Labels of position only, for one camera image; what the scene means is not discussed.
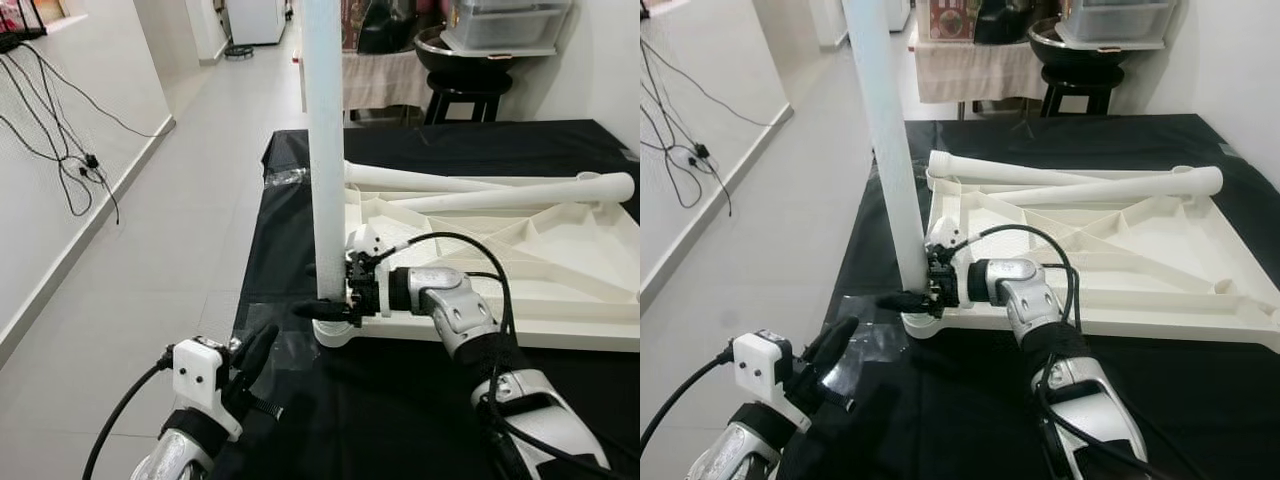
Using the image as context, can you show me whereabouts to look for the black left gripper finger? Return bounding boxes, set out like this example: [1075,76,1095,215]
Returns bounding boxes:
[232,338,261,399]
[250,322,281,386]
[822,317,861,379]
[800,338,831,391]

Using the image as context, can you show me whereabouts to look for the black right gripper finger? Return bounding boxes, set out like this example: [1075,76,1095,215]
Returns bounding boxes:
[293,300,356,323]
[877,290,936,314]

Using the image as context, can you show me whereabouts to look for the white plastic children table top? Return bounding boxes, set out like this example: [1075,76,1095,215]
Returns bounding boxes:
[900,170,1280,353]
[312,180,641,353]

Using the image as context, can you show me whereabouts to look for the clear tape piece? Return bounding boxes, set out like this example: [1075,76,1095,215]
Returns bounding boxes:
[825,295,901,371]
[235,295,321,371]

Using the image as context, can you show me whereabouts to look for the black table cloth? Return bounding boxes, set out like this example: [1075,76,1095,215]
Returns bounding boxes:
[205,120,641,480]
[775,113,1280,480]

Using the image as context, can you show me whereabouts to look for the pink cloth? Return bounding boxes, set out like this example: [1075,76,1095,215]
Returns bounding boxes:
[912,40,1046,106]
[293,50,433,113]

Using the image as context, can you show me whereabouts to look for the black round stool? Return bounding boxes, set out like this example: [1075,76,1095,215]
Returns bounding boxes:
[423,70,511,126]

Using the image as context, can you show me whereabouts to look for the black bag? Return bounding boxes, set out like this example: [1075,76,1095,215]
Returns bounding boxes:
[357,0,421,56]
[975,0,1036,46]

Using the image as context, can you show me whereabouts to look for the clear plastic storage box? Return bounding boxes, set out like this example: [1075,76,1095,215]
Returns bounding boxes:
[1060,0,1181,46]
[450,0,573,51]

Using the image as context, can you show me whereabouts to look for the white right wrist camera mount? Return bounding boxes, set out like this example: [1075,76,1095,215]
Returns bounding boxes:
[345,222,411,263]
[925,215,986,263]

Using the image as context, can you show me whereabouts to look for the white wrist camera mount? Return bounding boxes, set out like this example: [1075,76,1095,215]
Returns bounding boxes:
[733,330,796,431]
[172,338,246,441]
[925,215,986,263]
[345,222,411,263]

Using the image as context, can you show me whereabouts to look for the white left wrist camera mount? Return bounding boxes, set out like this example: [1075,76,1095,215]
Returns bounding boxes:
[733,330,796,431]
[172,338,246,441]

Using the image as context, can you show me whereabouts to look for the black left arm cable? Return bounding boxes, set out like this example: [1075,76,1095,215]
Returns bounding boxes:
[640,345,736,451]
[82,345,176,480]

